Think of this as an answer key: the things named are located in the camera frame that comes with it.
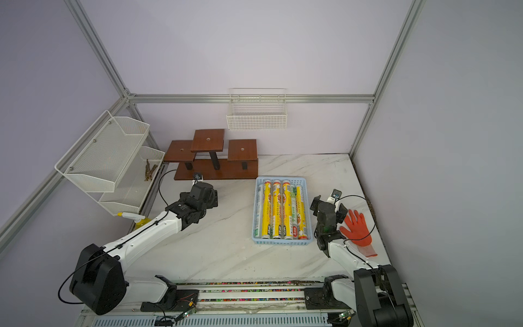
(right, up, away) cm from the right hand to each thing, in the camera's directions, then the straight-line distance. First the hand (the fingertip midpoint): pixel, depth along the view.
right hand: (330, 202), depth 88 cm
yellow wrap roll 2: (-24, -9, -2) cm, 26 cm away
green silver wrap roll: (-16, -8, +2) cm, 18 cm away
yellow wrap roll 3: (-19, 0, +5) cm, 20 cm away
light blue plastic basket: (-13, +9, +13) cm, 21 cm away
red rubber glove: (+13, -14, +2) cm, 20 cm away
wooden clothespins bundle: (-85, +14, +8) cm, 86 cm away
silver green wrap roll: (-32, -5, +4) cm, 33 cm away
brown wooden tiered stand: (-64, +23, +19) cm, 71 cm away
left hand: (-57, +3, -2) cm, 57 cm away
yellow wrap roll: (-28, -4, +2) cm, 29 cm away
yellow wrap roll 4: (-13, -7, +5) cm, 15 cm away
